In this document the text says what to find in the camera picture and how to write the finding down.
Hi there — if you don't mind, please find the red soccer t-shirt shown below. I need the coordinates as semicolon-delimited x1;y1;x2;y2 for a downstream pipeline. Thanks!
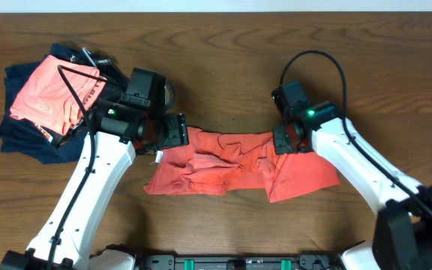
144;127;340;203

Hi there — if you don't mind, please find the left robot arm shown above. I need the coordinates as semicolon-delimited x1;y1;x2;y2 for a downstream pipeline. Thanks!
0;68;188;269

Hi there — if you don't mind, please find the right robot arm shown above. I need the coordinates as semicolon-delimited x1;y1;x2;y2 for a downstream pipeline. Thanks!
271;81;432;269

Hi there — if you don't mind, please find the folded black garment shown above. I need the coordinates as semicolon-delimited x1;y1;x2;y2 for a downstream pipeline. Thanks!
50;43;129;147

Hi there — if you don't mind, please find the folded pink shirt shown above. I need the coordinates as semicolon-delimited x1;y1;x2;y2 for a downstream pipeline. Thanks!
10;55;106;136

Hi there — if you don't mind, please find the folded navy garment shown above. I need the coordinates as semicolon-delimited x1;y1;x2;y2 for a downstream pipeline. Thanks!
0;62;88;164

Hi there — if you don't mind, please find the black mounting rail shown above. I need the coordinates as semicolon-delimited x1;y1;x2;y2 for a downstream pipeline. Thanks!
88;243;347;270

